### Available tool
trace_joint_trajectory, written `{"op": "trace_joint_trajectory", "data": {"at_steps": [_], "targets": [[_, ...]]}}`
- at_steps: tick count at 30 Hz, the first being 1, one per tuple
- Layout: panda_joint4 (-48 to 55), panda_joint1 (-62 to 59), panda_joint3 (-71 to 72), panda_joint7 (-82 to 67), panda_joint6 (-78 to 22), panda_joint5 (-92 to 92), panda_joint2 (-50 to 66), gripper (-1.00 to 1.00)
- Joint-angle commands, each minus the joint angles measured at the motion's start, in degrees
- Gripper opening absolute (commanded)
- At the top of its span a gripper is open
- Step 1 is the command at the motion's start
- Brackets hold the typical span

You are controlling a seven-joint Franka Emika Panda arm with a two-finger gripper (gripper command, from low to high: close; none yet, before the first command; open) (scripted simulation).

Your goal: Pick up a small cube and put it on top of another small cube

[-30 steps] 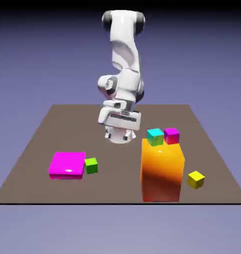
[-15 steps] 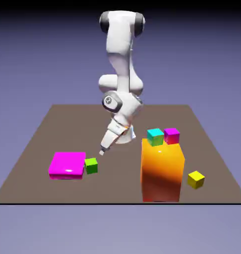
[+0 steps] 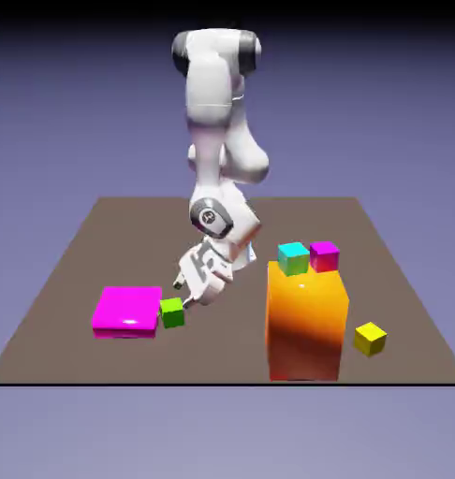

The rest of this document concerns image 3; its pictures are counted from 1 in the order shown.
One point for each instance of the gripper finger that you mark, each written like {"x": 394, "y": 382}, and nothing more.
{"x": 178, "y": 283}
{"x": 189, "y": 300}

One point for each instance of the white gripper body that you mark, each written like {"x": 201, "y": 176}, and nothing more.
{"x": 212, "y": 290}

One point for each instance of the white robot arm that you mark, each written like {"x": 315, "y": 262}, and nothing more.
{"x": 208, "y": 93}

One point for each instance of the small green cube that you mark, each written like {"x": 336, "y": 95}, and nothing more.
{"x": 172, "y": 314}

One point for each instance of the small cyan cube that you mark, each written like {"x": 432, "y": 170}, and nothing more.
{"x": 293, "y": 259}

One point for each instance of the small magenta cube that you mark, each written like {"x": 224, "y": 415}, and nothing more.
{"x": 324, "y": 256}

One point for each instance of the small yellow cube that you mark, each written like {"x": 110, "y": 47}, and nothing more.
{"x": 369, "y": 338}

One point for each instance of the large flat magenta box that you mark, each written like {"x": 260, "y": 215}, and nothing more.
{"x": 126, "y": 308}

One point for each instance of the large orange box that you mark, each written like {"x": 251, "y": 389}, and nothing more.
{"x": 306, "y": 322}

